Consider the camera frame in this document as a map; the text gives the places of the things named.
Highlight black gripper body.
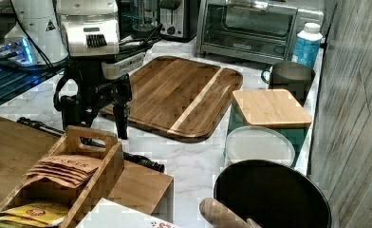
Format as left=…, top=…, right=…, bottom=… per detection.
left=53, top=60, right=132, bottom=114

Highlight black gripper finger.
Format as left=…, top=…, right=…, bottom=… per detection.
left=61, top=95, right=94, bottom=129
left=113, top=103, right=130, bottom=140

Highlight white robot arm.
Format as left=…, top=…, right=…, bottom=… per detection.
left=0, top=0, right=132, bottom=140

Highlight wooden tea caddy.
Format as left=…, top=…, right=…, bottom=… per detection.
left=0, top=125, right=124, bottom=228

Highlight brown tea bag packets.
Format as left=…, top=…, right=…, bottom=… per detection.
left=25, top=155, right=102, bottom=188

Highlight wooden cutting board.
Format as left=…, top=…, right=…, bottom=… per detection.
left=99, top=55, right=244, bottom=143

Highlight glass blender jar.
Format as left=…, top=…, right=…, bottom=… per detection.
left=130, top=0, right=158, bottom=38

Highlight yellow tea bag packets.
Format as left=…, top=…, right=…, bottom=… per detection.
left=0, top=202, right=69, bottom=228

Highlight black two-slot toaster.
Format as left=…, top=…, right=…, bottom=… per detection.
left=158, top=0, right=201, bottom=42

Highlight jar with clear plastic lid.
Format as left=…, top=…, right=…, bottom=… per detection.
left=224, top=126, right=295, bottom=166

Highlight wooden spoon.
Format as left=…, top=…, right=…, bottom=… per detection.
left=199, top=198, right=262, bottom=228

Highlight jar with bamboo lid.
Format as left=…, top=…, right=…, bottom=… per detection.
left=227, top=89, right=312, bottom=167

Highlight silver toaster oven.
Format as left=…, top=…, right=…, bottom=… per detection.
left=196, top=0, right=326, bottom=64

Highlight black utensil crock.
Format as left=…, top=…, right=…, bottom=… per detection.
left=214, top=160, right=332, bottom=228

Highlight dark green mug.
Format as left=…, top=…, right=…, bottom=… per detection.
left=261, top=61, right=316, bottom=105

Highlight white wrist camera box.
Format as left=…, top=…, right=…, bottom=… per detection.
left=56, top=0, right=144, bottom=80

